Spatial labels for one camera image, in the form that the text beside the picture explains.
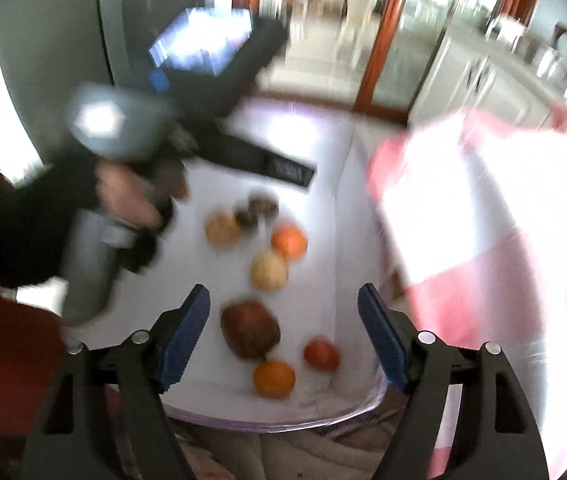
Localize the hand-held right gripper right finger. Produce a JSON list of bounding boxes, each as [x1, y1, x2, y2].
[[357, 282, 550, 480]]

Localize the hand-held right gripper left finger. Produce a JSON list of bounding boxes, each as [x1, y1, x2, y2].
[[22, 283, 211, 480]]

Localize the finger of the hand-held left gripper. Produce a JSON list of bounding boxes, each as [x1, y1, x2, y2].
[[148, 7, 289, 116], [198, 130, 317, 189]]

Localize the dark brown mangosteen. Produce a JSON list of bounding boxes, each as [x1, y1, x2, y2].
[[249, 192, 280, 218], [220, 300, 281, 361]]

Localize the red tomato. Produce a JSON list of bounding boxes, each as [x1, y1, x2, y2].
[[303, 337, 341, 372]]

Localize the orange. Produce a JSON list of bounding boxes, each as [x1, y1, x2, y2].
[[270, 224, 309, 261], [252, 360, 297, 400]]

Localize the white box purple rim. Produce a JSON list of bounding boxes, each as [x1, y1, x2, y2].
[[60, 97, 414, 433]]

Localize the person's left hand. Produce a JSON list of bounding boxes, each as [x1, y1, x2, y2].
[[0, 152, 189, 288]]

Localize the white dining chair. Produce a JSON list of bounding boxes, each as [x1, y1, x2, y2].
[[346, 0, 397, 48]]

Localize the beige cloth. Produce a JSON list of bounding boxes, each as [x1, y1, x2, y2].
[[173, 417, 401, 480]]

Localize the red white checkered tablecloth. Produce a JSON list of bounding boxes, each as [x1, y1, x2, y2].
[[366, 100, 567, 480]]

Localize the person's red clothing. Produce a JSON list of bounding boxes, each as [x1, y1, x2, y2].
[[0, 280, 129, 480]]

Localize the white base cabinet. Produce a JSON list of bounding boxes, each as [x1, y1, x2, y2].
[[408, 25, 567, 131]]

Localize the wooden door frame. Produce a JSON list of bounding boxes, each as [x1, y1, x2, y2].
[[233, 0, 544, 113]]

